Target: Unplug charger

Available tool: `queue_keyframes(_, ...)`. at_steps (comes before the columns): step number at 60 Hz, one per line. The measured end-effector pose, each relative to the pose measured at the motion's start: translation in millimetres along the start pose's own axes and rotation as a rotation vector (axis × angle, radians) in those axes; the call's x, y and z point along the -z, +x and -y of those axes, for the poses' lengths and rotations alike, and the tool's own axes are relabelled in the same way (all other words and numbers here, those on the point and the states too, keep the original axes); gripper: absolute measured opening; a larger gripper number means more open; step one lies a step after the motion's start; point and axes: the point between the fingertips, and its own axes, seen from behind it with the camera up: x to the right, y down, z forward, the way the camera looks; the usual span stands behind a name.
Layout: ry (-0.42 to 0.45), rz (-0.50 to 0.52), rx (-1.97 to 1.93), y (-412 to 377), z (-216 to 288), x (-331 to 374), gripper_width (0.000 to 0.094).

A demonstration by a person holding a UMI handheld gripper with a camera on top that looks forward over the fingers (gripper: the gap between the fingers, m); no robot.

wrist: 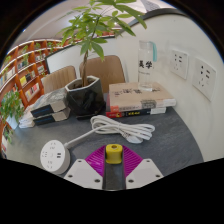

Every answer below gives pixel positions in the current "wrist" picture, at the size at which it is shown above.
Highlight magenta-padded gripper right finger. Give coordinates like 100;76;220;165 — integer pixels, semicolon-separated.
121;145;165;191

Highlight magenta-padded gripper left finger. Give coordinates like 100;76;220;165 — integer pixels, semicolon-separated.
63;145;108;191

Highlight yellow charger block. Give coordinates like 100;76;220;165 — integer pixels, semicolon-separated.
105;143;123;165

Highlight black book with yellow print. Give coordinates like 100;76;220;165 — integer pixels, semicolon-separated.
105;106;168;119

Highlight thick book with dark spine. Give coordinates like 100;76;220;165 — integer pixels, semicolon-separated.
32;107;72;127

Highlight plain white book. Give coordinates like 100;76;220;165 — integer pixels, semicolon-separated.
18;119;36;130

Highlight tall plant in black pot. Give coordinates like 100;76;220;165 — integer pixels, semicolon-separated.
56;0;148;118

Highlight beige book with red spine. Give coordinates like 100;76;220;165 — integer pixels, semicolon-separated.
108;81;177;113

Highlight leafy plant in white pot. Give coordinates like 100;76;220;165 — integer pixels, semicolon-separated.
0;89;25;144

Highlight tan upholstered chair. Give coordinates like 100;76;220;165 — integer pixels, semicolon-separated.
41;65;78;95
78;54;127;94

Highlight tall orange wooden shelf unit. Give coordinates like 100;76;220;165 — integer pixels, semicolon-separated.
0;39;73;158

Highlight coiled white power cable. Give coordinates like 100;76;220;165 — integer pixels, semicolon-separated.
63;114;156;149

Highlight clear bottle with teal strap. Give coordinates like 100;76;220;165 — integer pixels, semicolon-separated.
137;39;158;93

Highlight white wall socket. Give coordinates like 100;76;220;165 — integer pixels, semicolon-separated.
192;57;218;102
169;48;190;80

